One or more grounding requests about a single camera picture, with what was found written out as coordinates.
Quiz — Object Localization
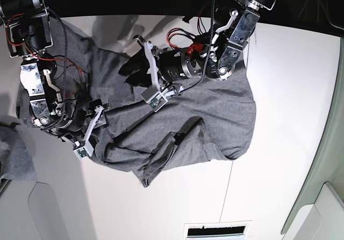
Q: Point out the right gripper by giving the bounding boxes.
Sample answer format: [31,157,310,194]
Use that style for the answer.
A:
[42,99,110,147]

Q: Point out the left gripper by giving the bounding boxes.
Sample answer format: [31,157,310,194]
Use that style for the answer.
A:
[119,35,207,95]

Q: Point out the grey t-shirt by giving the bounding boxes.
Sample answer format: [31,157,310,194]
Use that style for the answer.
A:
[16,17,257,188]

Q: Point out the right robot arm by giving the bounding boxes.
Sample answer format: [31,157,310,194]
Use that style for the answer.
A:
[1,0,108,157]

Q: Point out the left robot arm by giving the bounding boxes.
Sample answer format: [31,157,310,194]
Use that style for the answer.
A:
[119,0,276,96]

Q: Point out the grey cloth pile at left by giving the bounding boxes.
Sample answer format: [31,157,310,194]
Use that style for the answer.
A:
[1,123,37,181]

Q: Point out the white bin at lower left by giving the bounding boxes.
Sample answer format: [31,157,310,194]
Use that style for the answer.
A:
[1,180,70,239]

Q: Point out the white bin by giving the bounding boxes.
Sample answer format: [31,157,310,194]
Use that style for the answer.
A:
[1,180,70,239]
[283,182,343,240]

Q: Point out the white bin at lower right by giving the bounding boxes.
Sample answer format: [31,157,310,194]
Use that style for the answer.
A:
[283,182,343,240]

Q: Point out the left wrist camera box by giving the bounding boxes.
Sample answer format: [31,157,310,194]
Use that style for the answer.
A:
[141,85,168,112]

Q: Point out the red and black wires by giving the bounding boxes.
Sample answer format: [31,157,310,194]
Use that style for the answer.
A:
[5,14,89,98]

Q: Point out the white cable grommet slot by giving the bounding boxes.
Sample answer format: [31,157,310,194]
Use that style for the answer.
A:
[183,221,251,240]

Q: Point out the white cables in background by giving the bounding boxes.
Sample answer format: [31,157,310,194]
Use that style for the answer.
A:
[298,0,339,28]

